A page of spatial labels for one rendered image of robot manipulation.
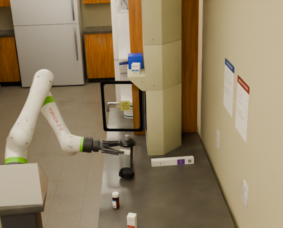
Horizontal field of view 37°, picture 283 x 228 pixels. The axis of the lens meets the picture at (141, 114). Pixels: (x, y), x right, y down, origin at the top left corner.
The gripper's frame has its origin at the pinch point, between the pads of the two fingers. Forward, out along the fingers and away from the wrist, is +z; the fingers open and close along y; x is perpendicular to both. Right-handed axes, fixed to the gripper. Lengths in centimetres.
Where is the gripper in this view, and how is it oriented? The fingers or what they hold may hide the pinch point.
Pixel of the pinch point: (126, 148)
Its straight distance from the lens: 258.1
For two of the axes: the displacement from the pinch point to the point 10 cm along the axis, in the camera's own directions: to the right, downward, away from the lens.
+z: 9.9, 1.0, 0.8
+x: -1.3, 9.3, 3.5
